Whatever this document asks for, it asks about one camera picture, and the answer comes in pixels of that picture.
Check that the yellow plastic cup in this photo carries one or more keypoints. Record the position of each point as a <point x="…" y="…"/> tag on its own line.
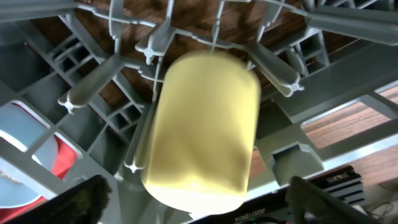
<point x="202" y="136"/>

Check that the grey dishwasher rack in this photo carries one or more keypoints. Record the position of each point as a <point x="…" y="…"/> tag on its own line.
<point x="92" y="73"/>

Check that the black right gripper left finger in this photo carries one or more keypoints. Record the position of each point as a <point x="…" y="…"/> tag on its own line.
<point x="81" y="204"/>

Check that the red plastic tray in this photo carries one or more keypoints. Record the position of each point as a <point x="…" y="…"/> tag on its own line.
<point x="65" y="159"/>

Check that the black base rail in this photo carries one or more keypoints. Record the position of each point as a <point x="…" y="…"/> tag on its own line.
<point x="344" y="183"/>

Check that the light blue plate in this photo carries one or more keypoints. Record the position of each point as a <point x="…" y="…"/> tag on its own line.
<point x="21" y="130"/>

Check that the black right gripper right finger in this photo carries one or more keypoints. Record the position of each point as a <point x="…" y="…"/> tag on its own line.
<point x="304" y="197"/>

